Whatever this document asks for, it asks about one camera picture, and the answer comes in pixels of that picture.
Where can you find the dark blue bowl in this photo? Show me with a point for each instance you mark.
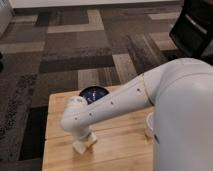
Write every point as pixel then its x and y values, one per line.
pixel 93 93

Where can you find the white plastic cup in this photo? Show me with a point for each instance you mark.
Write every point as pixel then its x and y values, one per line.
pixel 149 125

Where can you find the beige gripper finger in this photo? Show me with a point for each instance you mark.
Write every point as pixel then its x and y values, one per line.
pixel 92 138

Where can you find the white sponge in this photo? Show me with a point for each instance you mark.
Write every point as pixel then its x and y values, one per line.
pixel 81 146

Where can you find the black office chair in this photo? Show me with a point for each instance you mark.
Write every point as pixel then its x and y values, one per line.
pixel 193 30

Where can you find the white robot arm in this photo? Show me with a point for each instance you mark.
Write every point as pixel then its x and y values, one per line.
pixel 181 93

